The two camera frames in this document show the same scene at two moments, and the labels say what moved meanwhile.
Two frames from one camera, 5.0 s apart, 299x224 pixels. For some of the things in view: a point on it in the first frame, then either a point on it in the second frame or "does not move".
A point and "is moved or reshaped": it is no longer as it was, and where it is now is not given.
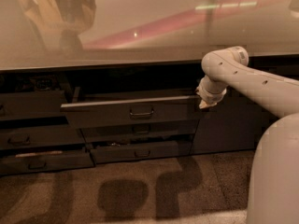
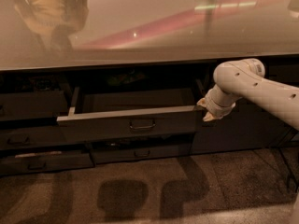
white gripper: (210, 96) -> (216, 106)
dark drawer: (130, 150) does not move
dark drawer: (48, 161) does not move
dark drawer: (164, 108) is moved or reshaped
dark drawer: (32, 105) does not move
